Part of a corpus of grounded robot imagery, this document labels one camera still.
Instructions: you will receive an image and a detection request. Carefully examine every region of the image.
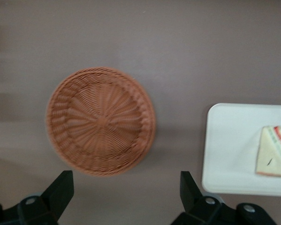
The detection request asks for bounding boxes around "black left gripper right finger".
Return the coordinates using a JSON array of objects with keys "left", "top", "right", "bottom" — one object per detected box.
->
[{"left": 172, "top": 171, "right": 223, "bottom": 225}]

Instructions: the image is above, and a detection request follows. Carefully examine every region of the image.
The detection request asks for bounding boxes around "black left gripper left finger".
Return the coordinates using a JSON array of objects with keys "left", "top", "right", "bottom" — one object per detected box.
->
[{"left": 16, "top": 170, "right": 75, "bottom": 225}]

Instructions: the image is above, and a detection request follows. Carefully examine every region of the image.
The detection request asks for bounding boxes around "plastic-wrapped triangle sandwich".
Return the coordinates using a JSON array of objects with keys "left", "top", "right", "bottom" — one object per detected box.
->
[{"left": 255, "top": 125, "right": 281, "bottom": 179}]

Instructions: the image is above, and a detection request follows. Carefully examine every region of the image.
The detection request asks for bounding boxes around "white plastic tray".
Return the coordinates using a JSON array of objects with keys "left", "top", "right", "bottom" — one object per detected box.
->
[{"left": 201, "top": 103, "right": 281, "bottom": 195}]

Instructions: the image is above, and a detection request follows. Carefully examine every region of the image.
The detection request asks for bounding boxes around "round brown wicker basket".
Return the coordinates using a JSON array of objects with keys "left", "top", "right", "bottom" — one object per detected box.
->
[{"left": 45, "top": 67, "right": 157, "bottom": 177}]

